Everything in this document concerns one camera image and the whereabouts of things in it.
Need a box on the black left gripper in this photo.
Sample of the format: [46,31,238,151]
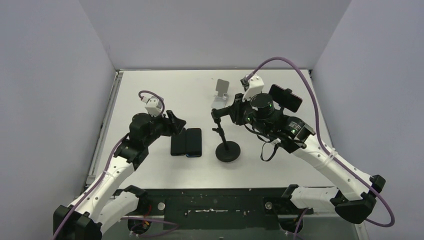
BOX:
[143,110,186,147]

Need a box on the black smartphone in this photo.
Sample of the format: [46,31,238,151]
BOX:
[185,128,202,158]

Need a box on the white folding phone stand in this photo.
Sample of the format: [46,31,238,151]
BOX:
[211,79,230,109]

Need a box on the black pole phone stand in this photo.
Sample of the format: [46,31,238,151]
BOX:
[211,107,241,163]

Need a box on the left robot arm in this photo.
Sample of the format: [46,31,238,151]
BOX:
[52,110,187,240]

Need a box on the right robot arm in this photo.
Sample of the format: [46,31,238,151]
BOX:
[222,93,386,224]

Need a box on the red-edged black phone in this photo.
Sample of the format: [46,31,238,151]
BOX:
[268,84,303,113]

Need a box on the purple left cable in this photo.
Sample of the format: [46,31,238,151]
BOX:
[51,90,166,240]

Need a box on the purple cable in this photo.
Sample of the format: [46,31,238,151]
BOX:
[51,90,166,240]
[244,56,396,228]

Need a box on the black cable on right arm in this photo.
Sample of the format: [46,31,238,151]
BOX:
[245,124,282,163]

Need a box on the aluminium frame rail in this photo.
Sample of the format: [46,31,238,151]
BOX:
[82,69,124,194]

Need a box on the black mounting base plate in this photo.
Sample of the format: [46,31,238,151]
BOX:
[133,187,303,230]

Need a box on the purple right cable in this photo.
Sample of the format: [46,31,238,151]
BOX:
[244,56,396,228]

